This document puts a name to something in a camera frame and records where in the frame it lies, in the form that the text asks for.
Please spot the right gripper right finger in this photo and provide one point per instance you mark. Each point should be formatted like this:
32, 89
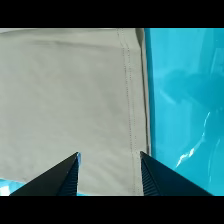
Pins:
163, 181

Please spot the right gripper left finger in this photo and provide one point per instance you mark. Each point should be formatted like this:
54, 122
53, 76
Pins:
60, 181

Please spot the beige garment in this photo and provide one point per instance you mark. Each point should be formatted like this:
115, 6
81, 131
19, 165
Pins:
66, 100

